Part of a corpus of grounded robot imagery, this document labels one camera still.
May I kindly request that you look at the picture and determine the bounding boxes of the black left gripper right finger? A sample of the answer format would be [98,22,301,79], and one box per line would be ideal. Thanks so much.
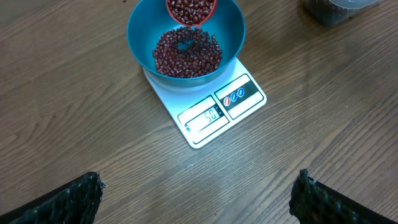
[289,169,397,224]

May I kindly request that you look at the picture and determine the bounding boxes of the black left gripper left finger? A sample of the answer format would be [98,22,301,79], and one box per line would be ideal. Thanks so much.
[1,172,106,224]

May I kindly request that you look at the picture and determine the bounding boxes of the orange scoop with blue handle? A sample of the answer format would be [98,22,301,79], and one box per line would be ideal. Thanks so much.
[165,0,218,27]

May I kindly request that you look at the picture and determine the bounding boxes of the white digital kitchen scale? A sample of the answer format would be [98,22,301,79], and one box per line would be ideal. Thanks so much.
[144,58,267,149]

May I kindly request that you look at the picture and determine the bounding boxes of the red beans in bowl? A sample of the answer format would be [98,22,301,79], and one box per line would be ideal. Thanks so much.
[152,27,222,78]

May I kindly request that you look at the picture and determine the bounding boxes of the blue plastic bowl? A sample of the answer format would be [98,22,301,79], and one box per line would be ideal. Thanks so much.
[127,0,246,87]

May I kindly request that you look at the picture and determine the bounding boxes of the clear plastic container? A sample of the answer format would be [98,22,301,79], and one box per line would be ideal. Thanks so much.
[302,0,379,27]

